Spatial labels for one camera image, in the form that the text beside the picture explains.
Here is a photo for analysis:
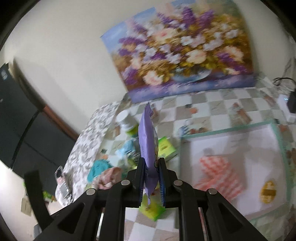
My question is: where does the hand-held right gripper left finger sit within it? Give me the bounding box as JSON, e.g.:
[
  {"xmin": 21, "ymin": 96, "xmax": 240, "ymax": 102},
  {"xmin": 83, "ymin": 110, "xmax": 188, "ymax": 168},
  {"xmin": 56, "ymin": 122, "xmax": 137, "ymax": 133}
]
[{"xmin": 35, "ymin": 158, "xmax": 146, "ymax": 241}]

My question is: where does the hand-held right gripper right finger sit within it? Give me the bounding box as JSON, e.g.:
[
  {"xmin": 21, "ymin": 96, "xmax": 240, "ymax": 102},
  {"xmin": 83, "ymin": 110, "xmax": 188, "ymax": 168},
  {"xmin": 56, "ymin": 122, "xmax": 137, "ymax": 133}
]
[{"xmin": 159, "ymin": 158, "xmax": 270, "ymax": 241}]

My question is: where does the blue face mask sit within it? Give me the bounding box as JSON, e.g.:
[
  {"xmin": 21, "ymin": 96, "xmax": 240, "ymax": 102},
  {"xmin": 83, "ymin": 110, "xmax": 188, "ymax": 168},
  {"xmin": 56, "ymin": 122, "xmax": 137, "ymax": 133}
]
[{"xmin": 114, "ymin": 139, "xmax": 140, "ymax": 167}]

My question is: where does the purple packet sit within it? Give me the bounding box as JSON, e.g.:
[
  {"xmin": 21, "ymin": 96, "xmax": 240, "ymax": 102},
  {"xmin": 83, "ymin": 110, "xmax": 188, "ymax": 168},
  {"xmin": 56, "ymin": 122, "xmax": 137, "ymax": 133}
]
[{"xmin": 138, "ymin": 103, "xmax": 160, "ymax": 205}]

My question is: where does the orange white fuzzy cloth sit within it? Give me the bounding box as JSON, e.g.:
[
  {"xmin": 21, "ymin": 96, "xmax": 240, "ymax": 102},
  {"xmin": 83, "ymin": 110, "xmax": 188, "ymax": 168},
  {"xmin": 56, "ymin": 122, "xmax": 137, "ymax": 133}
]
[{"xmin": 194, "ymin": 153, "xmax": 244, "ymax": 201}]

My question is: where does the white box teal rim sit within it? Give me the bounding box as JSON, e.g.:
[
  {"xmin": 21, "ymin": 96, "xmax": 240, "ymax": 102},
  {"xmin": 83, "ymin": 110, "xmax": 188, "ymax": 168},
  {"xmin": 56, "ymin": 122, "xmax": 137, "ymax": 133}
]
[{"xmin": 179, "ymin": 120, "xmax": 292, "ymax": 220}]

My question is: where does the lime green cloth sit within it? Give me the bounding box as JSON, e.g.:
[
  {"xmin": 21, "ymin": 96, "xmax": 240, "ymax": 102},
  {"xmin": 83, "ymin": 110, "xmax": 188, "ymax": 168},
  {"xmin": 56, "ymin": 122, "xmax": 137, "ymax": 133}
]
[{"xmin": 139, "ymin": 195, "xmax": 167, "ymax": 220}]

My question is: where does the pale pink cloth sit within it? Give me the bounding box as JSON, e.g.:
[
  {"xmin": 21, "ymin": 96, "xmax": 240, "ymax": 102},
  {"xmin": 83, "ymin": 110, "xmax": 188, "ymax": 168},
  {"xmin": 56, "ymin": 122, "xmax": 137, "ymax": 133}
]
[{"xmin": 98, "ymin": 167, "xmax": 124, "ymax": 189}]

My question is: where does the green sponge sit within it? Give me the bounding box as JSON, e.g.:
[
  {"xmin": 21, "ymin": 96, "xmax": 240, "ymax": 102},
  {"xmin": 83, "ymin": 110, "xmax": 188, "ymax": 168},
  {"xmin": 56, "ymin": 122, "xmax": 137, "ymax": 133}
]
[{"xmin": 157, "ymin": 136, "xmax": 178, "ymax": 160}]

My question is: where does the teal plastic container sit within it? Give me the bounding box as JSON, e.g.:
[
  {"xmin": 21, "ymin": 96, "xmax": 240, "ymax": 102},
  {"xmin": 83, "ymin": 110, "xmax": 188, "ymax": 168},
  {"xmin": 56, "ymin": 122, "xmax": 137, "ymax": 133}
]
[{"xmin": 87, "ymin": 160, "xmax": 111, "ymax": 183}]

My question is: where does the grey floral cloth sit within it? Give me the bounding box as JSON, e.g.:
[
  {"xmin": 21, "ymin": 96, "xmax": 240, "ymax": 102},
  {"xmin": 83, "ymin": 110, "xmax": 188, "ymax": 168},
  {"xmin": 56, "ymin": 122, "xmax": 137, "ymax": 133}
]
[{"xmin": 54, "ymin": 101, "xmax": 123, "ymax": 207}]

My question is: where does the white bottle green label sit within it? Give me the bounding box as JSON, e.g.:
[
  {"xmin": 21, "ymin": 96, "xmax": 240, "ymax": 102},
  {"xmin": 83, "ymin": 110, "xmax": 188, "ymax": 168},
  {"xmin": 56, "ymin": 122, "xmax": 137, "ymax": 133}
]
[{"xmin": 116, "ymin": 109, "xmax": 139, "ymax": 137}]

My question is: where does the yellow round item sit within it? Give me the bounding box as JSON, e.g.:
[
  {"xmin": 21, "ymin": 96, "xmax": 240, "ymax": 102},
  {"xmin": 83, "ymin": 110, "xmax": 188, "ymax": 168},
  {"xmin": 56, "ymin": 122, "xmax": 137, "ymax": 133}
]
[{"xmin": 261, "ymin": 180, "xmax": 277, "ymax": 204}]

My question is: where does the dark cabinet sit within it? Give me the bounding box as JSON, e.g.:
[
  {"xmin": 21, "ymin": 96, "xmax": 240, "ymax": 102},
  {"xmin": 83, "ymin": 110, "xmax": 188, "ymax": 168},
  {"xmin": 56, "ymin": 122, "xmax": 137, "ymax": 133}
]
[{"xmin": 0, "ymin": 61, "xmax": 79, "ymax": 186}]

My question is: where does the floral painting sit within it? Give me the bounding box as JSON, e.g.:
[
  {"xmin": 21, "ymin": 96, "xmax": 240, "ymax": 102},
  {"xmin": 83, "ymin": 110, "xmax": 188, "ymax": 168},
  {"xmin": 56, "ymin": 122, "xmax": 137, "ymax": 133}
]
[{"xmin": 100, "ymin": 0, "xmax": 257, "ymax": 103}]

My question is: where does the white power strip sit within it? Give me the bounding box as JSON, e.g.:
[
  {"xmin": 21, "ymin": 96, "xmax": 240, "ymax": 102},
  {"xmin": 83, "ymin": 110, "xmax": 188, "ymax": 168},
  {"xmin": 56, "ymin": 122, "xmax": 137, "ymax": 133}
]
[{"xmin": 277, "ymin": 93, "xmax": 294, "ymax": 121}]

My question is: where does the black power adapter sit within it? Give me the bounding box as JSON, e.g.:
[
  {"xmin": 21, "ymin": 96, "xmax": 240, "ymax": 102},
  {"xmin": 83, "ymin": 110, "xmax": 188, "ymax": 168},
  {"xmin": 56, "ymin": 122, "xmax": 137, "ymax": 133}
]
[{"xmin": 288, "ymin": 90, "xmax": 296, "ymax": 114}]

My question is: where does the black cable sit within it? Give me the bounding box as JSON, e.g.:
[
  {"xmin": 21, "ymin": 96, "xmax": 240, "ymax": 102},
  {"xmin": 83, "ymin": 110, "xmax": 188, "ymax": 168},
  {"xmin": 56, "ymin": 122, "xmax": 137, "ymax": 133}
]
[{"xmin": 273, "ymin": 77, "xmax": 296, "ymax": 90}]

